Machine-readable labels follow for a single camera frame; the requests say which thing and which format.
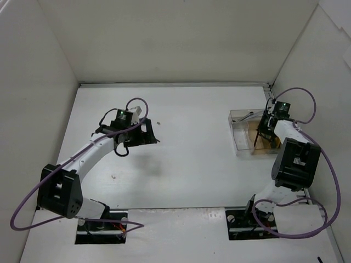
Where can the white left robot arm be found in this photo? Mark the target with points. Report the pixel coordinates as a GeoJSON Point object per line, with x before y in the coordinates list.
{"type": "Point", "coordinates": [61, 192]}

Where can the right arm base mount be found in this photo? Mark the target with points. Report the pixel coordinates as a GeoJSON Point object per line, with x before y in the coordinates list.
{"type": "Point", "coordinates": [240, 228]}

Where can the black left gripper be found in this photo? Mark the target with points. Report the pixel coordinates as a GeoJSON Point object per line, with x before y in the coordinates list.
{"type": "Point", "coordinates": [143, 131]}

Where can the clear plastic container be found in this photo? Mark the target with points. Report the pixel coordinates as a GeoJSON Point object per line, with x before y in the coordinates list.
{"type": "Point", "coordinates": [244, 133]}

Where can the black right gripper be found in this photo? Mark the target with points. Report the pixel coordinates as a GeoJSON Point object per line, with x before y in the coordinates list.
{"type": "Point", "coordinates": [265, 129]}

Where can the large silver ratchet wrench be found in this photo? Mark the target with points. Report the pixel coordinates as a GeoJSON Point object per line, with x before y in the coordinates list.
{"type": "Point", "coordinates": [250, 115]}

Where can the brown hex key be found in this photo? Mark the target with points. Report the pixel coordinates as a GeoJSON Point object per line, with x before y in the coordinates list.
{"type": "Point", "coordinates": [256, 139]}

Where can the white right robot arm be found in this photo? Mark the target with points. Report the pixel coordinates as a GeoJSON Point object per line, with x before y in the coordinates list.
{"type": "Point", "coordinates": [295, 165]}

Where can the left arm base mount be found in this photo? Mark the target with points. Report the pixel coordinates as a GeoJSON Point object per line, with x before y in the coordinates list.
{"type": "Point", "coordinates": [91, 232]}

